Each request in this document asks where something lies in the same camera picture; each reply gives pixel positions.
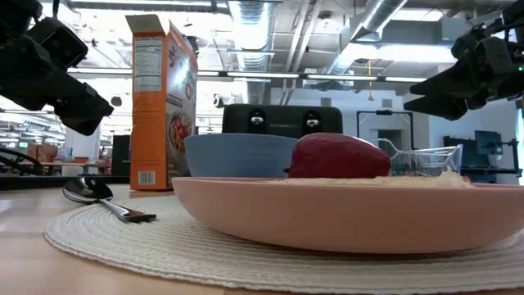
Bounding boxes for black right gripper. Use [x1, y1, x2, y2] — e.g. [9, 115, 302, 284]
[403, 39, 524, 121]

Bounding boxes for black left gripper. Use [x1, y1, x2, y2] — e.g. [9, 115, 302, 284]
[0, 34, 115, 137]

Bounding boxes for orange cereal box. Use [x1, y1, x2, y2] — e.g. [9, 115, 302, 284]
[124, 14, 200, 192]

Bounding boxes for silver metal spoon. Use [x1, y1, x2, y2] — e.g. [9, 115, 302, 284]
[62, 177, 157, 224]

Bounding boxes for toast slice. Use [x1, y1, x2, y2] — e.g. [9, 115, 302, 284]
[282, 170, 474, 188]

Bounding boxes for red apple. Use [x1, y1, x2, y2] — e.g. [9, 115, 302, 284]
[285, 132, 392, 179]

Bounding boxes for pink plate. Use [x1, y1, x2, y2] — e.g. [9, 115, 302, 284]
[171, 176, 524, 255]

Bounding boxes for white round column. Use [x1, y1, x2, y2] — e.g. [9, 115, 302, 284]
[65, 118, 102, 177]

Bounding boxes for black cabinet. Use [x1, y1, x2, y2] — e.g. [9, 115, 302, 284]
[111, 134, 132, 177]

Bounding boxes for cardboard boxes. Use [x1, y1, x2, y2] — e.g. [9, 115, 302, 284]
[26, 143, 58, 163]

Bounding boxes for computer monitor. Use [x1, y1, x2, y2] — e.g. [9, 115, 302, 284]
[474, 129, 504, 156]

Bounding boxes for clear plastic container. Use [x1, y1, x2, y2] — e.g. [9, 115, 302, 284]
[368, 138, 464, 178]

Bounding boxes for dark office desk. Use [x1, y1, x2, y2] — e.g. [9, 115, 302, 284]
[444, 134, 523, 184]

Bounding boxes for white round woven placemat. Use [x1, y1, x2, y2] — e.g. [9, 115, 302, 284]
[43, 195, 524, 295]

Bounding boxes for blue bowl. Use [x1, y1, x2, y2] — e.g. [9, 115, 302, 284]
[183, 133, 300, 179]

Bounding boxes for black toaster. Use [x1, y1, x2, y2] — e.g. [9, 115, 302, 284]
[222, 103, 344, 139]

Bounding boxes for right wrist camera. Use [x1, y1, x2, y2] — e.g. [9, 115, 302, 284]
[451, 23, 492, 61]

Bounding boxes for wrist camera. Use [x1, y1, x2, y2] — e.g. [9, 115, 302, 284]
[451, 23, 492, 61]
[26, 18, 89, 69]

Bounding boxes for yellow hanging cord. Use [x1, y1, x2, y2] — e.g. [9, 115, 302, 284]
[367, 59, 375, 102]

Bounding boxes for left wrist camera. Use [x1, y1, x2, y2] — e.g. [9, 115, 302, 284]
[26, 18, 89, 69]

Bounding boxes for black aluminium table frame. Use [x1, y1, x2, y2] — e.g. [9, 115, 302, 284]
[0, 175, 132, 192]

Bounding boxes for ceiling light rail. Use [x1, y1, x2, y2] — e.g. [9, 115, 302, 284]
[67, 67, 429, 84]

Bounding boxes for silver ribbed ventilation duct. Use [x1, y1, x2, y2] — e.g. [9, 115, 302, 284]
[228, 0, 274, 105]

